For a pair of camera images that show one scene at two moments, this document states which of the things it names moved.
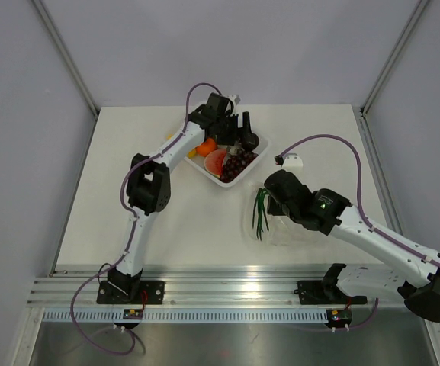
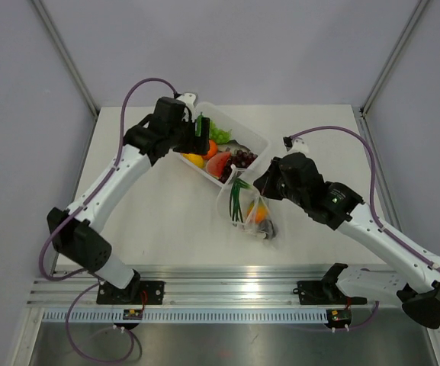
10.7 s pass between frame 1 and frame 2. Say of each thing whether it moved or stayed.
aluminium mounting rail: stayed
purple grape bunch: stayed
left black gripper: moved
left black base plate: stayed
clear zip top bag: moved
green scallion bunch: moved
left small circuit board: stayed
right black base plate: stayed
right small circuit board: stayed
